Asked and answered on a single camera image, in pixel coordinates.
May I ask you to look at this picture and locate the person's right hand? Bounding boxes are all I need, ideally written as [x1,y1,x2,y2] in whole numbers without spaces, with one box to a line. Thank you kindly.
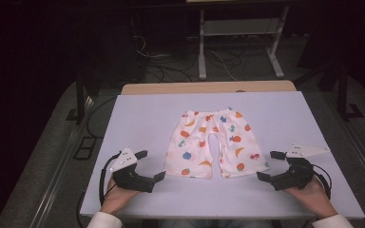
[282,175,338,220]

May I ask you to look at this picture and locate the black floor plate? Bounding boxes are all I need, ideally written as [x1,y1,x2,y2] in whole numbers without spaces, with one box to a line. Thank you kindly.
[72,136,99,162]

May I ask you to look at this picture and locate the white metal desk frame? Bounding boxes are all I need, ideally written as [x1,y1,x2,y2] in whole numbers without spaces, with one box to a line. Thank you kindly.
[197,5,291,81]

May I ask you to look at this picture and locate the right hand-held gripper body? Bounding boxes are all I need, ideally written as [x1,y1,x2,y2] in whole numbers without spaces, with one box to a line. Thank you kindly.
[269,143,331,192]

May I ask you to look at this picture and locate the white fruit print pants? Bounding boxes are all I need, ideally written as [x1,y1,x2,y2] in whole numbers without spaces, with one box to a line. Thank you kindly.
[163,106,271,181]

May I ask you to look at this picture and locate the black cable beside table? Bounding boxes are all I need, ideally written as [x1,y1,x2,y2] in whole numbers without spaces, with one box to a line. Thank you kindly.
[76,189,88,228]

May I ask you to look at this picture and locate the silver floor rail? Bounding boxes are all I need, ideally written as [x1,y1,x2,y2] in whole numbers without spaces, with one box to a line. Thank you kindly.
[28,94,96,228]

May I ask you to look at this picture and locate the tangle of floor cables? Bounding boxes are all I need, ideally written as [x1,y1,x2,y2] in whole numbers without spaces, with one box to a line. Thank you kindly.
[132,32,267,84]

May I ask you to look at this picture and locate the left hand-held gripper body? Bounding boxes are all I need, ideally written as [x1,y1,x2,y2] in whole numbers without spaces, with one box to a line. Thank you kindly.
[109,145,157,194]

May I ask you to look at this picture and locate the light purple table board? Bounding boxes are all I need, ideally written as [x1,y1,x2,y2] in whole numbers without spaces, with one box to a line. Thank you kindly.
[79,90,365,220]

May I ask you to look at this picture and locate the black looped floor cable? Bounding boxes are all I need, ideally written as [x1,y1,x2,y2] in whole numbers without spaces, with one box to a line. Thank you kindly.
[86,95,118,140]

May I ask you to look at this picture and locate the person's left hand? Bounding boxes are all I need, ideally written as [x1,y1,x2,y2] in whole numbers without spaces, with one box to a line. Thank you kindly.
[100,177,141,217]

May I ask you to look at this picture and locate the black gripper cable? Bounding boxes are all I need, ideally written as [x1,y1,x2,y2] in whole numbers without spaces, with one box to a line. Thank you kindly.
[98,151,123,207]
[311,163,334,201]

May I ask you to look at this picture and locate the black metal stand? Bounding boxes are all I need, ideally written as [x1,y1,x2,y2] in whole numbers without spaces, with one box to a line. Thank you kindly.
[336,63,364,122]
[65,75,87,125]

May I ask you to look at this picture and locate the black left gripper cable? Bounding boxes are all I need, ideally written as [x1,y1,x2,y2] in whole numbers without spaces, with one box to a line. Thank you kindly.
[98,151,123,207]

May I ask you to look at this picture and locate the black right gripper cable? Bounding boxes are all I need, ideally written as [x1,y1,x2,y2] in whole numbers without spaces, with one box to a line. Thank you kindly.
[311,163,334,201]

